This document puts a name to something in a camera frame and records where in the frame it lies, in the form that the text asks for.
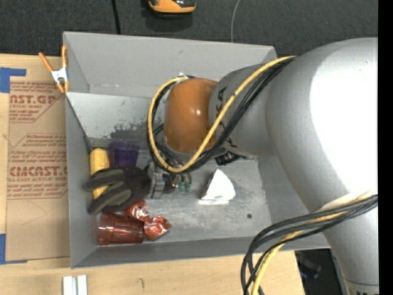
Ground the yellow toy corn cob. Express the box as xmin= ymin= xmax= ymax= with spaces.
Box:
xmin=89 ymin=147 xmax=111 ymax=200

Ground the copper red plastic cup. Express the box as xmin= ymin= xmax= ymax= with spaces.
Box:
xmin=97 ymin=211 xmax=146 ymax=246

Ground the grey metal bin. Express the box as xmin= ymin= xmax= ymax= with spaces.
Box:
xmin=62 ymin=31 xmax=331 ymax=269

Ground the brown and green glove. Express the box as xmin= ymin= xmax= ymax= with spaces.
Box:
xmin=84 ymin=165 xmax=152 ymax=216

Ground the purple plastic cup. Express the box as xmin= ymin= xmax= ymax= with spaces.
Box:
xmin=108 ymin=141 xmax=141 ymax=169

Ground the black cylinder on white bracket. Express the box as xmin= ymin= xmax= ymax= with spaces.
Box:
xmin=198 ymin=168 xmax=237 ymax=208

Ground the crumpled red foil packet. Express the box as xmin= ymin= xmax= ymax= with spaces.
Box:
xmin=125 ymin=199 xmax=173 ymax=242

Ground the brown cardboard board, red print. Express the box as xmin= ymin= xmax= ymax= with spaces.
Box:
xmin=0 ymin=53 xmax=72 ymax=262

